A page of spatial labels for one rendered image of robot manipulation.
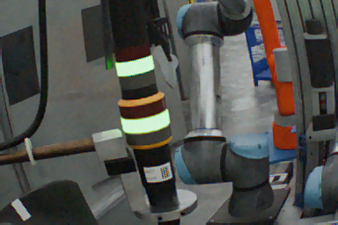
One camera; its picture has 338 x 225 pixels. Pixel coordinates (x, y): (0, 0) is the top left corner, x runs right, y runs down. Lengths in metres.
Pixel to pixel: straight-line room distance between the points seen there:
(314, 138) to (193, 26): 0.50
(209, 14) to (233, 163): 0.43
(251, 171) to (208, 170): 0.12
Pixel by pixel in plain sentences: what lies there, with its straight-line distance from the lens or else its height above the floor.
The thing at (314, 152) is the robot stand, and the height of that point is 1.18.
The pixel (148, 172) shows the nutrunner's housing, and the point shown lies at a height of 1.51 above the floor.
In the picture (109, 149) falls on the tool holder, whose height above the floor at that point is 1.54.
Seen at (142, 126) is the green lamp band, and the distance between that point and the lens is 0.45.
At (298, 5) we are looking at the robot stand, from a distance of 1.31.
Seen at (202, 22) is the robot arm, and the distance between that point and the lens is 1.39.
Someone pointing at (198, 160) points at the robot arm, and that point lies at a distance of 1.29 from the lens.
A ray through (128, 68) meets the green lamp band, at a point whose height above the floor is 1.61.
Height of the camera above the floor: 1.68
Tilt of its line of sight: 12 degrees down
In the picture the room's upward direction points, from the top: 10 degrees counter-clockwise
